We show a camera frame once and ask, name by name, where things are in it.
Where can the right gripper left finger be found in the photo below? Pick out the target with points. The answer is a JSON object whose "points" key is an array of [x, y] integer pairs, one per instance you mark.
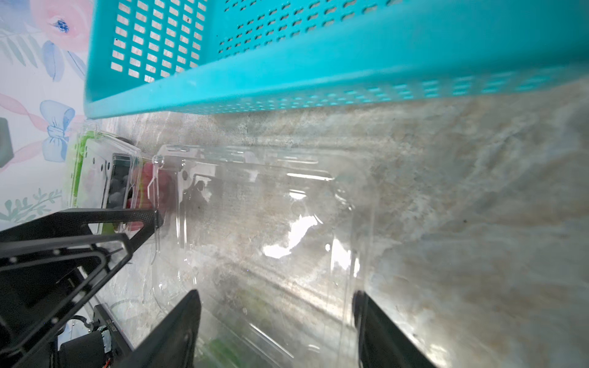
{"points": [[173, 342]]}

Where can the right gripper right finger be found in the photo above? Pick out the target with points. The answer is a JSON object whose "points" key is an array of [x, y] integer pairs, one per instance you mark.
{"points": [[380, 342]]}

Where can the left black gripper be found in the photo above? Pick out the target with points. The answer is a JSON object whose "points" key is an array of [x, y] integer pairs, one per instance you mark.
{"points": [[50, 268]]}

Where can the clear plastic clamshell container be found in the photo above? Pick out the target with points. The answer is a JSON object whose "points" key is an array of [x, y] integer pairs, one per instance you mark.
{"points": [[105, 172]]}

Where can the small green grape bunch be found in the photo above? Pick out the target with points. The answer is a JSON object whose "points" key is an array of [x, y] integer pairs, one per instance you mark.
{"points": [[227, 350]]}

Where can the pink red grape bunch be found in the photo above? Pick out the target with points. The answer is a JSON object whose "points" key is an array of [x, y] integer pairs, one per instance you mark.
{"points": [[146, 192]]}

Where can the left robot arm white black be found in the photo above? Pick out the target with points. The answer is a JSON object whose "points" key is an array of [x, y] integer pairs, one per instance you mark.
{"points": [[114, 346]]}

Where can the teal plastic basket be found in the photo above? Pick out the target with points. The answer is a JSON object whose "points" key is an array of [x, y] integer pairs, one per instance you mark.
{"points": [[209, 57]]}

